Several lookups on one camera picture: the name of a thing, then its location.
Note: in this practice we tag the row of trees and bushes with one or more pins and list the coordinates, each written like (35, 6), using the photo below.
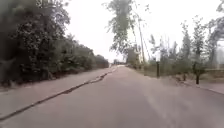
(36, 46)

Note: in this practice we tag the white sign on dark post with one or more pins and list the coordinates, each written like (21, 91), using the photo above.
(158, 63)

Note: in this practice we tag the grey asphalt road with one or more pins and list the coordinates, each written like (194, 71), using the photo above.
(126, 100)

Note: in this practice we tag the dirt and grass verge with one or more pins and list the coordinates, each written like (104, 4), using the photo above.
(186, 77)

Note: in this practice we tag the tall leaning tree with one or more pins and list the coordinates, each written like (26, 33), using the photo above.
(121, 26)

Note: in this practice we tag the row of young trees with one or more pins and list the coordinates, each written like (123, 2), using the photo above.
(186, 50)

